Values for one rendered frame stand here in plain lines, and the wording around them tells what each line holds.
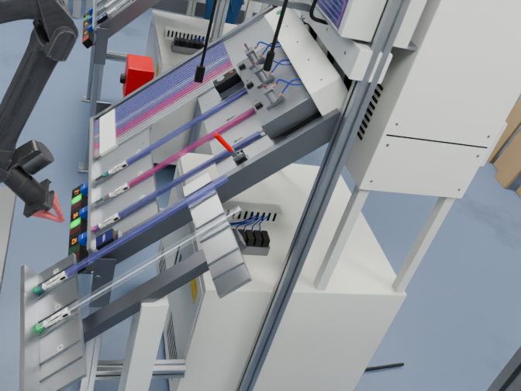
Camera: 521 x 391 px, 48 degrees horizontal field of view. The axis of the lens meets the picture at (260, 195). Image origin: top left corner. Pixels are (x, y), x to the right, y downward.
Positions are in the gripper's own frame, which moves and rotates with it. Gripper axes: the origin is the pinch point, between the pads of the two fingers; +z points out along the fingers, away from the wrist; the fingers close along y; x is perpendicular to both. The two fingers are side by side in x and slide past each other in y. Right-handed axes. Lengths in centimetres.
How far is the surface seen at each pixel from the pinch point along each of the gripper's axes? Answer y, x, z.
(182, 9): 388, -14, 108
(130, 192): 8.4, -15.5, 8.7
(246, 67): 24, -59, 2
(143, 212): -2.6, -18.8, 8.8
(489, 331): 31, -92, 188
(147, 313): -33.7, -16.6, 11.3
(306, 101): -6, -69, 2
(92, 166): 28.8, -3.9, 6.9
